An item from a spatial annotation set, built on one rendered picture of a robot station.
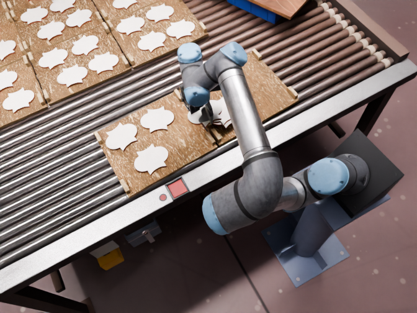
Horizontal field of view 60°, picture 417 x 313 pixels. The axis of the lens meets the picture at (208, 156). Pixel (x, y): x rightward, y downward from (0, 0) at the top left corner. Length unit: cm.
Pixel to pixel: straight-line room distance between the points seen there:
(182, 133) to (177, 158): 12
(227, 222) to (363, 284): 154
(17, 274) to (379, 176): 134
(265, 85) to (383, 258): 131
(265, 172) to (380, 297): 162
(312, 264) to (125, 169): 130
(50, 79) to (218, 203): 121
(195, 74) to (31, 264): 92
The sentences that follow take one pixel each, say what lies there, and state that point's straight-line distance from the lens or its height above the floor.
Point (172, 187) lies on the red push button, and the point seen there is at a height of 93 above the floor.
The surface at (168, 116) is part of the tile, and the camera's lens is 158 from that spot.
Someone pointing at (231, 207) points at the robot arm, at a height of 138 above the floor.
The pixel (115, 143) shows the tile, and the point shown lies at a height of 95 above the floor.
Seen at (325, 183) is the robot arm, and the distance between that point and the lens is 123.
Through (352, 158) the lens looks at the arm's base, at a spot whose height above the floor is 105.
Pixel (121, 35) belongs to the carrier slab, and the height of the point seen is 94.
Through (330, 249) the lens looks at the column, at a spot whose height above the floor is 1.
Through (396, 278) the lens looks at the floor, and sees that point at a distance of 244.
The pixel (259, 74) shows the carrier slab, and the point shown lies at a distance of 171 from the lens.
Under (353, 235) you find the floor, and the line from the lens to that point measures 243.
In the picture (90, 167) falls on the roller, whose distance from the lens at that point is 158.
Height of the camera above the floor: 223
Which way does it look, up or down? 61 degrees down
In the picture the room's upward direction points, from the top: 8 degrees counter-clockwise
